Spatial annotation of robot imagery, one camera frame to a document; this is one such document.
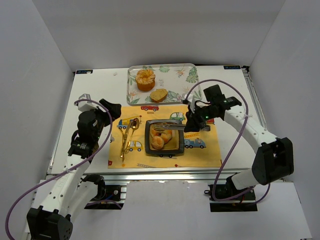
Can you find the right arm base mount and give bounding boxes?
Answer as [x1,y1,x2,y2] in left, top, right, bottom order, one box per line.
[203,177,258,213]

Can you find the yellow vehicle-print placemat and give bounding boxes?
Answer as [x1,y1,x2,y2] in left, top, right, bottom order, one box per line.
[108,105,222,169]

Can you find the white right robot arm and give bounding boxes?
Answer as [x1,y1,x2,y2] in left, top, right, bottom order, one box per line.
[182,84,294,191]

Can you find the sliced bread piece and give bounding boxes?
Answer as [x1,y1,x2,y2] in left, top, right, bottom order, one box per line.
[149,88,168,103]

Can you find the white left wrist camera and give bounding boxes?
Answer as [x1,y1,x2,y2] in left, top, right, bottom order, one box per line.
[74,93,97,112]

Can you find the gold fork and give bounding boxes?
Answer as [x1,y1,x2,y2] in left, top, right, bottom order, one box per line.
[120,127,129,162]

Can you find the twisted ring bread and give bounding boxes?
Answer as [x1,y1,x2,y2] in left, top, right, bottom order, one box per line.
[150,129,173,144]

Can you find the sugar-topped round cake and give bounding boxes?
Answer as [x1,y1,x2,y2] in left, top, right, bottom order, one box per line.
[135,69,156,92]

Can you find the gold knife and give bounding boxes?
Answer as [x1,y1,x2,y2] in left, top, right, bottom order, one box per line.
[120,119,134,161]

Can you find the floral serving tray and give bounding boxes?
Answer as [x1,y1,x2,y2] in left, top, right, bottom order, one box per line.
[126,63,199,106]

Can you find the gold spoon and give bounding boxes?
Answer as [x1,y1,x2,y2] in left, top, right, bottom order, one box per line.
[124,117,140,154]

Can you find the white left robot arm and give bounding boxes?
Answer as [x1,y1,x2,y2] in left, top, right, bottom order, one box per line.
[26,97,122,240]

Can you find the small round bun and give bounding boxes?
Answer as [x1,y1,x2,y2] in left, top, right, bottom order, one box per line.
[151,135,165,150]

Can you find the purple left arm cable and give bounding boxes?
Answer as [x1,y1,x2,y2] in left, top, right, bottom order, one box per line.
[4,99,113,240]

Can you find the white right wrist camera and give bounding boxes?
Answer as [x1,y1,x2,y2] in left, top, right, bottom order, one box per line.
[182,94,196,112]

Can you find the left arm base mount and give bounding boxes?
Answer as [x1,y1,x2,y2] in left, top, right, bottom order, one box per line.
[78,174,125,202]

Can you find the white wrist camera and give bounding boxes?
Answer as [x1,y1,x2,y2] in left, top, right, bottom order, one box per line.
[74,93,97,112]
[182,94,196,112]

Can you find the metal serving tongs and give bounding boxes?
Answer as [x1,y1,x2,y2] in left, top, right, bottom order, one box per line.
[153,124,211,133]

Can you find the dark square plate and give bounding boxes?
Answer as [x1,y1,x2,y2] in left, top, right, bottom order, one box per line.
[144,119,184,158]

